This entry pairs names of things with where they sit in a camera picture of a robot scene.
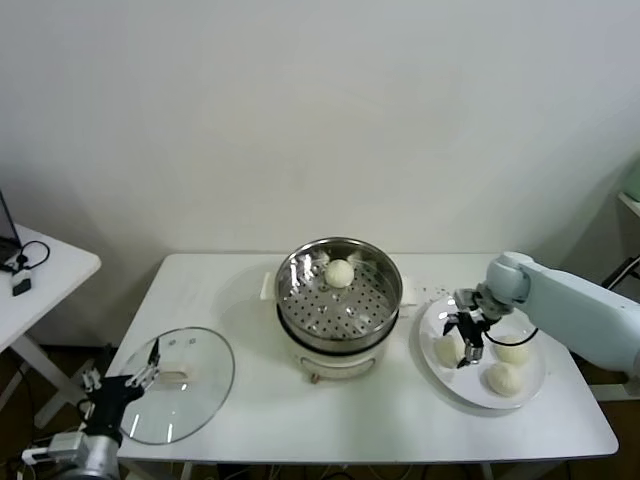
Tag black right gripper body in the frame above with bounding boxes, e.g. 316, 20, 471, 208
457, 309, 490, 347

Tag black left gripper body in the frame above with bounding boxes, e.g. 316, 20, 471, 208
82, 374, 146, 441

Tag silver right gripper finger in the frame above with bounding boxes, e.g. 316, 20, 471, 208
441, 310, 464, 337
457, 339, 484, 370

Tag white steamed baozi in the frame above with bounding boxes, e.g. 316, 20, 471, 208
481, 362, 521, 398
492, 335, 529, 365
324, 259, 355, 290
433, 333, 469, 370

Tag perforated stainless steamer basket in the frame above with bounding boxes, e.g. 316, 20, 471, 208
274, 237, 404, 354

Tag white round plate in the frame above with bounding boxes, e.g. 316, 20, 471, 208
409, 294, 547, 411

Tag round glass pot lid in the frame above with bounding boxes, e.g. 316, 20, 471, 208
119, 326, 236, 445

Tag white side table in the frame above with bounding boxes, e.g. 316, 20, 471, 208
0, 222, 117, 431

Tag black and white adapter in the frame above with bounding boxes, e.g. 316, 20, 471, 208
10, 268, 35, 297

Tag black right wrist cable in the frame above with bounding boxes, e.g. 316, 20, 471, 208
480, 323, 539, 349

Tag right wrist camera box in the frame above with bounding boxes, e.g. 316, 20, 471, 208
453, 288, 482, 312

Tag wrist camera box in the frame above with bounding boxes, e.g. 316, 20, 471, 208
22, 432, 92, 465
453, 288, 482, 312

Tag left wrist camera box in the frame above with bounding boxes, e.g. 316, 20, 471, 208
22, 432, 92, 465

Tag black laptop cable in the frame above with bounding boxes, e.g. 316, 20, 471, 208
0, 239, 51, 275

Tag white furniture base frame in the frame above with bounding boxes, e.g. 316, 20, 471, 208
593, 382, 640, 402

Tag black cable and device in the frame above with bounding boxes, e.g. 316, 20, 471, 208
0, 187, 24, 266

